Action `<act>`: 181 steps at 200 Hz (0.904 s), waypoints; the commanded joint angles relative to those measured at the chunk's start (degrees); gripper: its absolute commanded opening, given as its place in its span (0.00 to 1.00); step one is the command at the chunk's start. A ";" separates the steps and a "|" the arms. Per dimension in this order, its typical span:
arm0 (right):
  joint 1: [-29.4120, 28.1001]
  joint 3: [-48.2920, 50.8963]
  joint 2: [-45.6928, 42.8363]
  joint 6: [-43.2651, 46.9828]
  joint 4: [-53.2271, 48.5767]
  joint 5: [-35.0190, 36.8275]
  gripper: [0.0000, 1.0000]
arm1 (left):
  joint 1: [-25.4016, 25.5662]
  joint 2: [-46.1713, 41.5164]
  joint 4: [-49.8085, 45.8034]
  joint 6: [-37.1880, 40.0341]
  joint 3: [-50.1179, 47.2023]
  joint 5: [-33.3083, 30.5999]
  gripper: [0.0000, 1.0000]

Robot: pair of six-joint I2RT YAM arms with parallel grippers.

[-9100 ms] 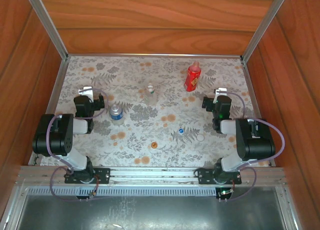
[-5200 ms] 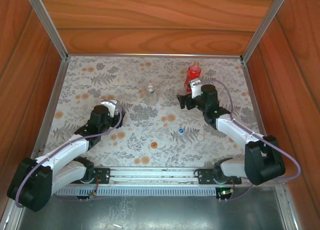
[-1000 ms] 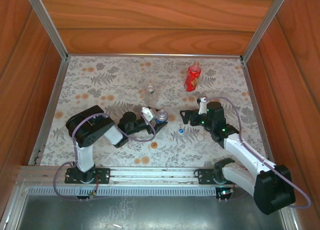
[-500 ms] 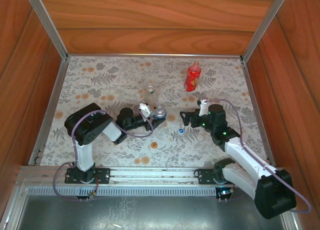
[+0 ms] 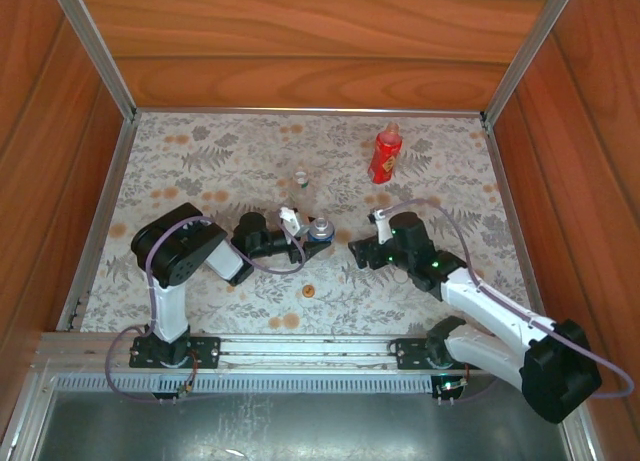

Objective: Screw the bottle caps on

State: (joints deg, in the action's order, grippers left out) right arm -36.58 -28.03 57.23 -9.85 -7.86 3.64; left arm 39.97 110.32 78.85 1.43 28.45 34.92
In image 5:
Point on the white bottle cap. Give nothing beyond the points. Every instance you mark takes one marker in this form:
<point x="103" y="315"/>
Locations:
<point x="400" y="277"/>

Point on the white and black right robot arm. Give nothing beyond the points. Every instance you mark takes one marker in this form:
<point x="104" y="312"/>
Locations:
<point x="495" y="311"/>

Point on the aluminium frame post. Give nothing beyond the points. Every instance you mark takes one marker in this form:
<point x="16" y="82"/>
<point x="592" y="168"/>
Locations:
<point x="526" y="51"/>
<point x="98" y="51"/>

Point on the blue label water bottle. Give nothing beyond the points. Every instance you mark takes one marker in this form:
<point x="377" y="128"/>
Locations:
<point x="320" y="233"/>

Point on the grey metal sheet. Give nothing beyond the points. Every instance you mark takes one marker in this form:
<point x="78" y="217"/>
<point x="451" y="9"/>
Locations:
<point x="300" y="431"/>

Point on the small circuit board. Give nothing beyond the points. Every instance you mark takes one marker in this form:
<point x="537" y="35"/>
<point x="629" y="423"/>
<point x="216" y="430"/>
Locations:
<point x="450" y="386"/>
<point x="185" y="390"/>

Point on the red plastic bottle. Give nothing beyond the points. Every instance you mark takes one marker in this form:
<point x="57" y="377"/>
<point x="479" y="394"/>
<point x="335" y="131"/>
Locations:
<point x="385" y="161"/>

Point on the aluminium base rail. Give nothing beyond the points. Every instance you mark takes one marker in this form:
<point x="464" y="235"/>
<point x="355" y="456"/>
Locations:
<point x="300" y="348"/>

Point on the gold bottle cap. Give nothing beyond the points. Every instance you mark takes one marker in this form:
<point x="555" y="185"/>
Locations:
<point x="308" y="291"/>

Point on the aluminium frame crossbar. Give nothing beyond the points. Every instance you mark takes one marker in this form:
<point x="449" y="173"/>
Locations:
<point x="300" y="111"/>

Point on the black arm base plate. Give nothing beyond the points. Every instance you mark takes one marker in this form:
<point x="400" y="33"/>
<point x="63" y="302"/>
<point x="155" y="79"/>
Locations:
<point x="410" y="353"/>
<point x="205" y="351"/>

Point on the aluminium side rail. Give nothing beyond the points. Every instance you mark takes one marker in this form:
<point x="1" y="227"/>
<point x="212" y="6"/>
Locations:
<point x="100" y="216"/>
<point x="510" y="206"/>

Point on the floral table mat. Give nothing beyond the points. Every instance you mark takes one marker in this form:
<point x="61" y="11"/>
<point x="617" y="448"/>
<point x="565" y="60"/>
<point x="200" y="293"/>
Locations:
<point x="250" y="141"/>

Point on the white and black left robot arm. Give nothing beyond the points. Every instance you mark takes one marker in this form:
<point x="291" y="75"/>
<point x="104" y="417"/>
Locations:
<point x="170" y="306"/>

